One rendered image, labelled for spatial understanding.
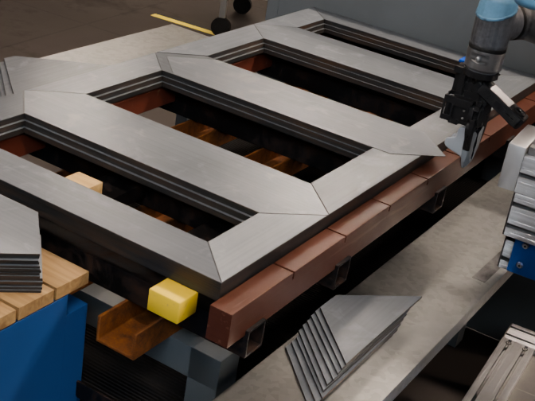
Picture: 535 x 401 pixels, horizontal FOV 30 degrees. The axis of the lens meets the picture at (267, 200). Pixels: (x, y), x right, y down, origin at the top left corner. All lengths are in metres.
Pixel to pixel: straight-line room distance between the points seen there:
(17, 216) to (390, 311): 0.66
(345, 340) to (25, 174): 0.62
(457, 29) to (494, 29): 0.96
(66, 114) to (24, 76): 0.38
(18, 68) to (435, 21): 1.22
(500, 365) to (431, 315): 0.80
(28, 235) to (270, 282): 0.38
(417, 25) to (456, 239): 0.98
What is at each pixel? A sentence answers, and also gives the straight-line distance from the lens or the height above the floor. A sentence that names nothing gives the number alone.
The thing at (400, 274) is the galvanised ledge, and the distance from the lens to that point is 1.99.
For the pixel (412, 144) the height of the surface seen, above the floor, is 0.85.
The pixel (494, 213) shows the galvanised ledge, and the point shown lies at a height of 0.68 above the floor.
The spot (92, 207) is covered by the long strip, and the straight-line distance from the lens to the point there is 1.69.
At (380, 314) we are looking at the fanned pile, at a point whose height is 0.72.
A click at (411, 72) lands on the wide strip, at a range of 2.66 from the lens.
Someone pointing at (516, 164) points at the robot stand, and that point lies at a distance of 1.89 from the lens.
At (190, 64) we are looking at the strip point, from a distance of 2.43.
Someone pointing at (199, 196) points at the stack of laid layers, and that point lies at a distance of 1.80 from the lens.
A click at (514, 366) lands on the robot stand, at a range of 2.71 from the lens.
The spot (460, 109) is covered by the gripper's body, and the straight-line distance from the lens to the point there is 2.07.
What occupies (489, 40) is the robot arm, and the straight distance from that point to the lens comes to 2.01.
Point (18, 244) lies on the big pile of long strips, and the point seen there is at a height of 0.85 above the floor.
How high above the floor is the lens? 1.62
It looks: 26 degrees down
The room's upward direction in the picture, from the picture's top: 9 degrees clockwise
